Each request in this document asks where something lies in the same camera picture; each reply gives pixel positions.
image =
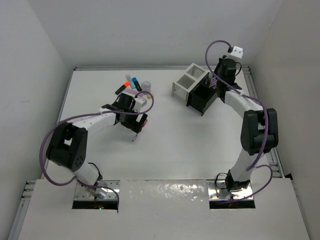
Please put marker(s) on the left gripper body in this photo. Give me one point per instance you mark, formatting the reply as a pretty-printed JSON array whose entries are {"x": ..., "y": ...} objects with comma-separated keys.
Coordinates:
[{"x": 130, "y": 121}]

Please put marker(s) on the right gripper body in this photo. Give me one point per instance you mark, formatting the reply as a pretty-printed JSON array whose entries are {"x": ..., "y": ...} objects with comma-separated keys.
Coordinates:
[{"x": 218, "y": 82}]

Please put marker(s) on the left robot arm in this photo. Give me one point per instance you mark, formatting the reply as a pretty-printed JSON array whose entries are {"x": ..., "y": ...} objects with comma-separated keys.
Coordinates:
[{"x": 69, "y": 138}]

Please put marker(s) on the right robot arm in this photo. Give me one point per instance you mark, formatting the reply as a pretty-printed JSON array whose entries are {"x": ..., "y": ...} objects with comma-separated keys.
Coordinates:
[{"x": 259, "y": 130}]

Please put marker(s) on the red slim pen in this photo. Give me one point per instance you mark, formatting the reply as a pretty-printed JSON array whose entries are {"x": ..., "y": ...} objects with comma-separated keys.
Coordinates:
[{"x": 135, "y": 137}]

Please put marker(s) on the black slotted container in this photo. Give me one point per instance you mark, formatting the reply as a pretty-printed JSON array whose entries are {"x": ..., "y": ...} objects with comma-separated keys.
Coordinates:
[{"x": 202, "y": 96}]

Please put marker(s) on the lilac highlighter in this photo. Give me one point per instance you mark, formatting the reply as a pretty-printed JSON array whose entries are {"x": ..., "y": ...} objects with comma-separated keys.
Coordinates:
[{"x": 134, "y": 92}]

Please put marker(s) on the round translucent tape dispenser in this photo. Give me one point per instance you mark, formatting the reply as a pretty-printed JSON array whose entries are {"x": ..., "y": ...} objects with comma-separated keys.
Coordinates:
[{"x": 146, "y": 86}]

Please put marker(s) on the orange cap black highlighter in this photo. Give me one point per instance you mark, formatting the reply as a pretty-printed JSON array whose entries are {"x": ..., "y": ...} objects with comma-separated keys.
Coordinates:
[{"x": 122, "y": 88}]

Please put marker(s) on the blue cap black highlighter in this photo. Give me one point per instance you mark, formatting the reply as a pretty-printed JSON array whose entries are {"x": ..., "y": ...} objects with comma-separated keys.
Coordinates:
[{"x": 136, "y": 84}]

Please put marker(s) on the white slotted container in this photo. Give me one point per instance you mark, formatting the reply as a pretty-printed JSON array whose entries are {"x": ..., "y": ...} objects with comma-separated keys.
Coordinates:
[{"x": 188, "y": 81}]

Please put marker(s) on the light blue highlighter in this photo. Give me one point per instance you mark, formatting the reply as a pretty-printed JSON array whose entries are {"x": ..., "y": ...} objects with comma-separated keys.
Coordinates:
[{"x": 130, "y": 80}]

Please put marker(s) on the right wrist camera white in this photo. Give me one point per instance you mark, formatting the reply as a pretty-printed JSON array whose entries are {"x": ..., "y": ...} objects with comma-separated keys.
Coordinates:
[{"x": 235, "y": 53}]

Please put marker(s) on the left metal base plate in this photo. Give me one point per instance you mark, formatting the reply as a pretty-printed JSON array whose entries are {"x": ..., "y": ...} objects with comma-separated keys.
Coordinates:
[{"x": 108, "y": 191}]

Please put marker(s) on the metal base plate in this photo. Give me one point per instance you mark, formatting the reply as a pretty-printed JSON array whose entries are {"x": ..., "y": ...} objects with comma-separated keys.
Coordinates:
[
  {"x": 217, "y": 191},
  {"x": 108, "y": 191}
]

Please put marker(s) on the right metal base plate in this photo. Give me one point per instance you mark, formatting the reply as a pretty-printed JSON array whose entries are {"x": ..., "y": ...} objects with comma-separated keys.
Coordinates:
[{"x": 217, "y": 191}]

